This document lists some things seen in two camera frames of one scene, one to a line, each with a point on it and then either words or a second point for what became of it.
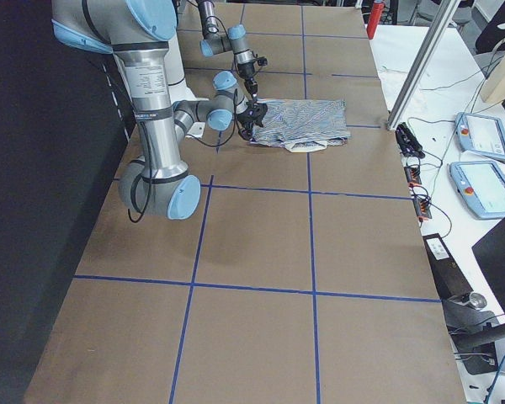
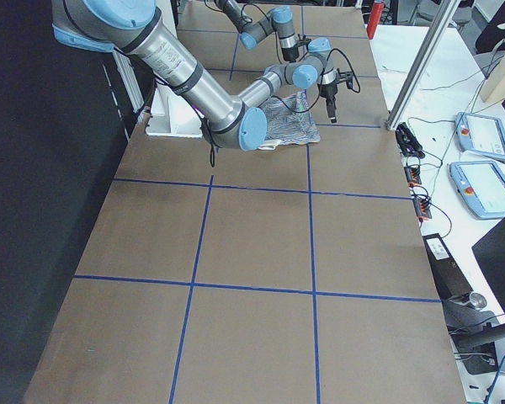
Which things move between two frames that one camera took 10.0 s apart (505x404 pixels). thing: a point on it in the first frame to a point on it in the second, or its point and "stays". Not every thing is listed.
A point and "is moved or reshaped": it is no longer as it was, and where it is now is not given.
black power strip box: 449,279 stays
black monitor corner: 499,252 stays
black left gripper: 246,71 to 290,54
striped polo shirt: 301,125 is moved or reshaped
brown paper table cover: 300,278 stays
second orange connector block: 422,209 stays
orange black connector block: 412,175 stays
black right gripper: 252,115 to 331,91
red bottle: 377,10 stays
